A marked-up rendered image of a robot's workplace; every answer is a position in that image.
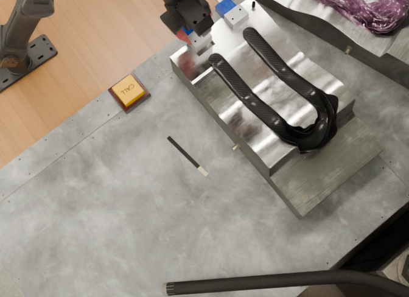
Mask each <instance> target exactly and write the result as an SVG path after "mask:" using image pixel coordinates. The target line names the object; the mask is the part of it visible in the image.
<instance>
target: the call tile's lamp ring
mask: <svg viewBox="0 0 409 297"><path fill-rule="evenodd" d="M130 74H131V75H132V76H133V77H134V79H135V80H136V81H137V82H138V83H139V84H140V86H141V87H142V88H143V90H144V91H145V92H146V94H144V95H143V96H142V97H140V98H139V99H138V100H137V101H135V102H134V103H132V104H131V105H130V106H129V107H127V108H126V107H125V106H124V105H123V104H122V102H121V101H120V100H119V99H118V98H117V96H116V95H115V93H114V92H113V91H112V87H113V86H114V85H116V84H117V83H119V82H120V81H121V80H123V79H124V78H126V76H128V75H130ZM128 75H126V76H125V77H124V78H123V79H121V80H120V81H118V82H117V83H116V84H114V85H113V86H112V87H110V88H109V89H108V90H109V92H110V93H111V94H112V95H113V97H114V98H115V99H116V100H117V102H118V103H119V104H120V106H121V107H122V108H123V109H124V110H125V112H126V111H128V110H129V109H130V108H131V107H133V106H134V105H136V104H137V103H138V102H140V101H141V100H142V99H143V98H145V97H146V96H148V95H149V94H150V93H149V92H148V90H147V89H146V88H145V86H144V85H143V84H142V83H141V82H140V81H139V79H138V78H137V77H136V76H135V75H134V73H133V72H131V73H129V74H128Z"/></svg>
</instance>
